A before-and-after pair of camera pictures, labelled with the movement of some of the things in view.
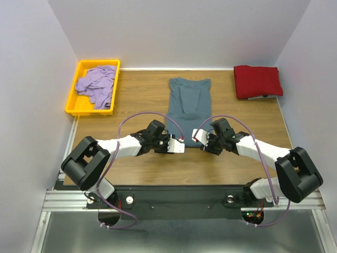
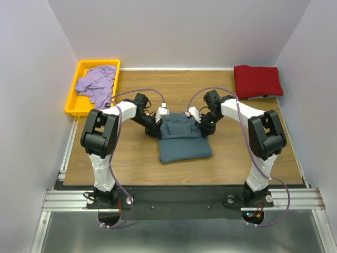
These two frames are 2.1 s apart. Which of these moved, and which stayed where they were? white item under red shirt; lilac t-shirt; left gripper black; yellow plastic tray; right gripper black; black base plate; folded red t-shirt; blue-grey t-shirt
Moved: left gripper black; right gripper black; blue-grey t-shirt
Stayed: yellow plastic tray; folded red t-shirt; lilac t-shirt; black base plate; white item under red shirt
